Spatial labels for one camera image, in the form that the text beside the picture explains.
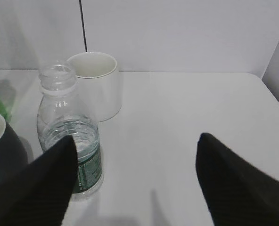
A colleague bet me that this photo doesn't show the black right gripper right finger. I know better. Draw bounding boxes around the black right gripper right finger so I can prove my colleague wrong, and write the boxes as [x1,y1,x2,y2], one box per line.
[195,133,279,226]

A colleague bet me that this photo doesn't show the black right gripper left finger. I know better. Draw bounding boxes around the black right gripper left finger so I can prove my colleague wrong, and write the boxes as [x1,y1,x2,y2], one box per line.
[0,136,78,226]

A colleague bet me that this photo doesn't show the clear water bottle green label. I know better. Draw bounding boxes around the clear water bottle green label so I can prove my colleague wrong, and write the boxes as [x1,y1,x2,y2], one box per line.
[37,61,104,201]

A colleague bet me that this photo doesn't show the dark grey mug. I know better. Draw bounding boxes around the dark grey mug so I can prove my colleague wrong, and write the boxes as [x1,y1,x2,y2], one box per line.
[0,115,28,183]

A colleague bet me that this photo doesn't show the white mug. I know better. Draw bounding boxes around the white mug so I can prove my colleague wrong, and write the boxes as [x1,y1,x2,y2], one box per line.
[67,52,123,122]

